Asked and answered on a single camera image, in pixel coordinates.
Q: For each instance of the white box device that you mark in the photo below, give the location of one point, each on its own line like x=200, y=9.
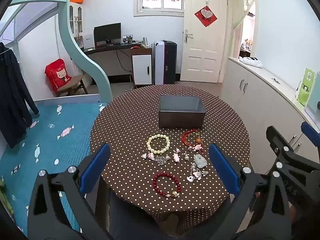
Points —
x=88, y=41

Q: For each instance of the person's legs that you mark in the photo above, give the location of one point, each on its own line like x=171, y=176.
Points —
x=130, y=217

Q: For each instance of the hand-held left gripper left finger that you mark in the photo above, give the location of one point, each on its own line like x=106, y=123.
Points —
x=95, y=166

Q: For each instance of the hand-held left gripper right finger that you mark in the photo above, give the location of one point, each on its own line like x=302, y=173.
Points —
x=223, y=167

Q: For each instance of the green paper bag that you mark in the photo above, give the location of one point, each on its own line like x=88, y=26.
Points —
x=306, y=87

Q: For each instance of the blue candy print blanket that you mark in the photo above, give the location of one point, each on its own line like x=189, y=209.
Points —
x=50, y=142

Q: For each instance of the doorway curtain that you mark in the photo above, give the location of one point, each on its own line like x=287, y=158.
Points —
x=241, y=25

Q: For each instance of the pale jade pendant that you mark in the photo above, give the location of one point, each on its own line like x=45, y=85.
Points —
x=200, y=161

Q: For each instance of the white small cabinet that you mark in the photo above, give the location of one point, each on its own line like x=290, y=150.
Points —
x=141, y=68

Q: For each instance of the white glass door cabinet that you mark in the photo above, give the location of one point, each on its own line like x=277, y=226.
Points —
x=75, y=22

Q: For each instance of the white door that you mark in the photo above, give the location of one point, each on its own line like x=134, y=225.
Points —
x=202, y=50

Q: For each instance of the teal bunk bed frame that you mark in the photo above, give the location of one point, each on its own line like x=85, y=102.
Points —
x=75, y=42

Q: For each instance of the dark desk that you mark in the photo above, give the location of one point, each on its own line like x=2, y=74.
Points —
x=105, y=48

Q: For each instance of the wooden chair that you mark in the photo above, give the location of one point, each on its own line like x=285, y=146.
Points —
x=72, y=82

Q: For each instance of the small photo frame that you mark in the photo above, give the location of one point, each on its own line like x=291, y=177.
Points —
x=127, y=38

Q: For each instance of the grey metal tin box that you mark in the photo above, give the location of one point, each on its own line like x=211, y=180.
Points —
x=181, y=120

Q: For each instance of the small silver earring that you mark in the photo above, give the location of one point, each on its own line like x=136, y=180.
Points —
x=186, y=156

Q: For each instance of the long white low cabinet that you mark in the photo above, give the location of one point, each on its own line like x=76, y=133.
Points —
x=260, y=92

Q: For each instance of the black computer monitor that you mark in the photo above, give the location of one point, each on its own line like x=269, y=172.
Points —
x=107, y=32

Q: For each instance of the dark hanging jacket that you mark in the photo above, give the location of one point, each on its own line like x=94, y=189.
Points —
x=12, y=100

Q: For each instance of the red door decoration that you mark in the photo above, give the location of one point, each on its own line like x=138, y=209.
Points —
x=205, y=16

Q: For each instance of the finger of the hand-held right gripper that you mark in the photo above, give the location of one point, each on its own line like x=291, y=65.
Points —
x=277, y=142
x=311, y=132

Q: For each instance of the red cat bag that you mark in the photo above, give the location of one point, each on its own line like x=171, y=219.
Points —
x=58, y=74

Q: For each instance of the white cloth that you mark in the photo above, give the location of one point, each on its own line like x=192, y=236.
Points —
x=251, y=62

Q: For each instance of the bunch of keys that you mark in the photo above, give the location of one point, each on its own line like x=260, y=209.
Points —
x=276, y=80

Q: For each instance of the brown polka dot tablecloth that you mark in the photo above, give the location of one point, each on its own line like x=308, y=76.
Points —
x=130, y=120

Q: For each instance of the white and black suitcase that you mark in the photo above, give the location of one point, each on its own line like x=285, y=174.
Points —
x=162, y=62

